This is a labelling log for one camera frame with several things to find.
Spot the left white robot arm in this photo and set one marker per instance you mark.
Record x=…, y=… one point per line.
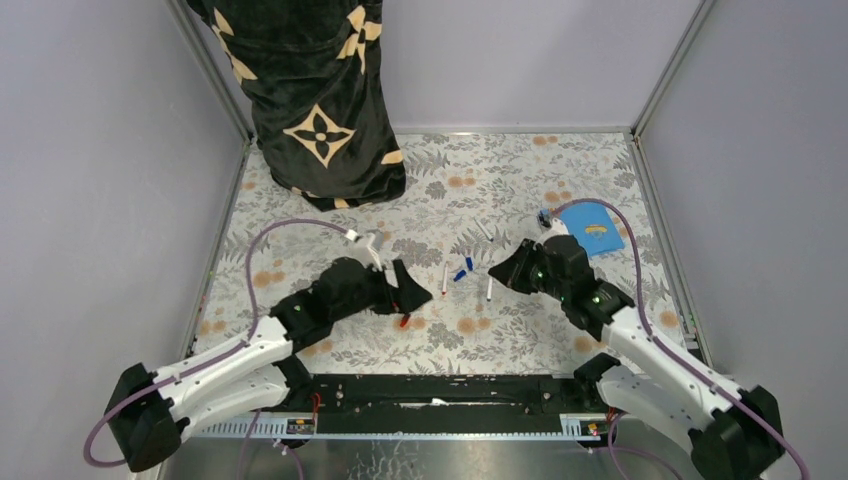
x=152, y=413

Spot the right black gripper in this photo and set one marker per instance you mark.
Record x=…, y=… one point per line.
x=511, y=271

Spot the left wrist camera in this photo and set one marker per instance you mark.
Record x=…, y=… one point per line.
x=365, y=248

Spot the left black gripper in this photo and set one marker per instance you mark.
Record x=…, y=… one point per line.
x=407, y=297

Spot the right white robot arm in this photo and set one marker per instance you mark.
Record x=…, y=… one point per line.
x=728, y=432

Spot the floral table mat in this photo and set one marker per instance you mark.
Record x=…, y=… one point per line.
x=276, y=243

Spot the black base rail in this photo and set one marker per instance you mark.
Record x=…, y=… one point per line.
x=349, y=394

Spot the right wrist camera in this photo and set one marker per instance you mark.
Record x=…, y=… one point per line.
x=551, y=226

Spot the blue folded cloth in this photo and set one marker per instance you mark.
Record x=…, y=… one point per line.
x=593, y=228

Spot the black gold patterned robe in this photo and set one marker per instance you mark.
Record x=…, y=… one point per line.
x=312, y=73

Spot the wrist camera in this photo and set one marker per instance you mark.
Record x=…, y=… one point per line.
x=365, y=248
x=551, y=226

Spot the white pen black tip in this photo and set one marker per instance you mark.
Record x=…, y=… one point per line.
x=487, y=234

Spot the slotted cable duct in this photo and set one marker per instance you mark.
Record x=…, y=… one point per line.
x=463, y=424

